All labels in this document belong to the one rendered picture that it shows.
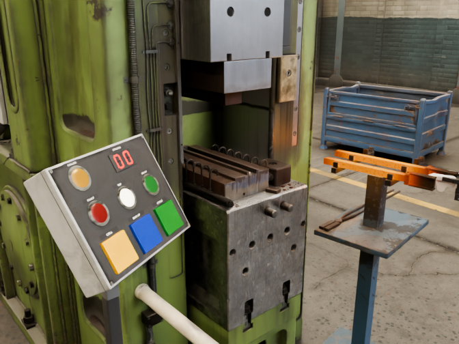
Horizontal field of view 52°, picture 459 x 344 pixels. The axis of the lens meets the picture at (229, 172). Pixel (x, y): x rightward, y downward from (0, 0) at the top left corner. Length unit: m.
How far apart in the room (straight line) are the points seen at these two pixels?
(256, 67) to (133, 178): 0.57
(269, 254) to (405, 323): 1.18
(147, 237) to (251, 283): 0.63
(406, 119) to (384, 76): 5.04
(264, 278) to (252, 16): 0.89
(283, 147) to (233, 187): 0.41
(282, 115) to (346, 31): 8.83
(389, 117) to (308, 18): 3.43
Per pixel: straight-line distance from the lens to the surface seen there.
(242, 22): 1.47
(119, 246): 1.06
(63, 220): 1.03
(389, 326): 2.64
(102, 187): 1.09
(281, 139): 1.86
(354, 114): 5.43
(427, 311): 2.82
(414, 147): 5.16
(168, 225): 1.19
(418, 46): 9.77
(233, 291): 1.62
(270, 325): 1.86
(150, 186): 1.19
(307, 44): 1.91
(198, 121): 2.00
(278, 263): 1.74
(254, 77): 1.51
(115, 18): 1.39
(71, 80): 1.74
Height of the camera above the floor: 1.49
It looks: 18 degrees down
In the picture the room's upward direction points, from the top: straight up
